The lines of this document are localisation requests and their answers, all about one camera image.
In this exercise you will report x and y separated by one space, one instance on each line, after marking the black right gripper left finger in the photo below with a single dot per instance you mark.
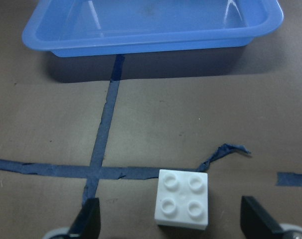
87 224

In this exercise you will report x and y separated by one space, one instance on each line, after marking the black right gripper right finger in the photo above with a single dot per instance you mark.
256 222

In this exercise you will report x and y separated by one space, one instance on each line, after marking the white block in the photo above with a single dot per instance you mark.
182 199

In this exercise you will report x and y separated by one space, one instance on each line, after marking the blue plastic tray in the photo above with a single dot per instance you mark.
73 28

